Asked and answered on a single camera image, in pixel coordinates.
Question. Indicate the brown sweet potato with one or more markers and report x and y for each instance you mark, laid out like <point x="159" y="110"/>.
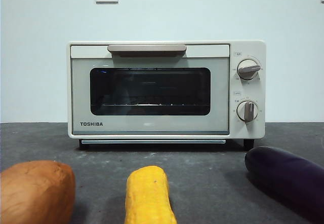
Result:
<point x="35" y="193"/>

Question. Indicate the cream temperature knob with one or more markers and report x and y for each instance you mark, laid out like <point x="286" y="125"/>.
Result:
<point x="249" y="69"/>

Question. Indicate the cream Toshiba toaster oven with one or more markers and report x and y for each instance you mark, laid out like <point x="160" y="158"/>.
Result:
<point x="249" y="46"/>

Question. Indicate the grey metal crumb tray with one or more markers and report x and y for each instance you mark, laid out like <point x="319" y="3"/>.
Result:
<point x="152" y="142"/>

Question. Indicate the yellow corn cob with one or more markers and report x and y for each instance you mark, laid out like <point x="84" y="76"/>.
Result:
<point x="148" y="196"/>

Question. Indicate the cream timer knob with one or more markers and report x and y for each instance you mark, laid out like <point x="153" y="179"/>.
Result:
<point x="248" y="111"/>

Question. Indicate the purple eggplant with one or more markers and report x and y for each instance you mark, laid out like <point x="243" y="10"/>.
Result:
<point x="288" y="176"/>

